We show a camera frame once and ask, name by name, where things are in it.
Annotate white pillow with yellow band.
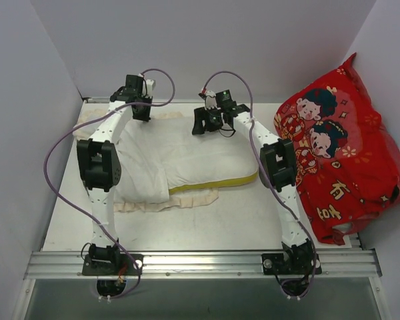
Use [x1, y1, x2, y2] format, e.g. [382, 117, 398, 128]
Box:
[153, 117, 258, 193]

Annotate white pillowcase with cream ruffle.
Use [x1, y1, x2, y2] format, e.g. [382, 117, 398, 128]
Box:
[72, 108, 221, 214]

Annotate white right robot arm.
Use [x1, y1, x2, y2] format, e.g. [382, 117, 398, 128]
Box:
[192, 89, 318, 273]

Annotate red cartoon print pillow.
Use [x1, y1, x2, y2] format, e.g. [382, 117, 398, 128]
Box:
[274, 57, 400, 245]

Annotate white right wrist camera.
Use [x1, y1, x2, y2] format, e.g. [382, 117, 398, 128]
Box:
[199, 89, 217, 110]

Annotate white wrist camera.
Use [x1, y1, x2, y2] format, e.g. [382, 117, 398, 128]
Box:
[199, 89, 217, 110]
[141, 78, 155, 99]

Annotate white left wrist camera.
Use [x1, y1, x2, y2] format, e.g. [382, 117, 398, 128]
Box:
[141, 78, 155, 99]

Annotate aluminium back rail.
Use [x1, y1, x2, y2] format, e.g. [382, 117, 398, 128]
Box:
[82, 97, 110, 103]

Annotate aluminium rail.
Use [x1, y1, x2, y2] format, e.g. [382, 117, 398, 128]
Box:
[82, 97, 110, 103]
[25, 249, 381, 279]

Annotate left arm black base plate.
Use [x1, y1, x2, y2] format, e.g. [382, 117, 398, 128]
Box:
[81, 253, 139, 276]

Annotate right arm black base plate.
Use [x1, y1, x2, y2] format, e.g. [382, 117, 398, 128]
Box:
[261, 252, 314, 276]

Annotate aluminium front rail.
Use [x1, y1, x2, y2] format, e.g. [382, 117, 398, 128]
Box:
[25, 249, 381, 279]

